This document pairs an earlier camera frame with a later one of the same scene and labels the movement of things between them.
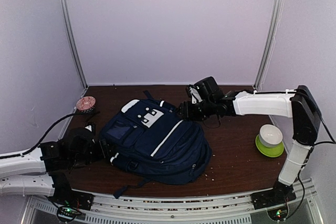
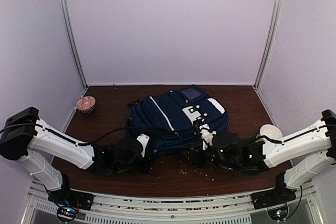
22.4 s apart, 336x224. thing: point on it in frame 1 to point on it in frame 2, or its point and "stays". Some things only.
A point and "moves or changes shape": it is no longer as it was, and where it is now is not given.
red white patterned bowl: [86, 104] stays
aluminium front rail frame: [112, 208] stays
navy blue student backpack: [148, 140] moves or changes shape
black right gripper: [186, 112] to [195, 155]
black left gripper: [102, 154] to [145, 169]
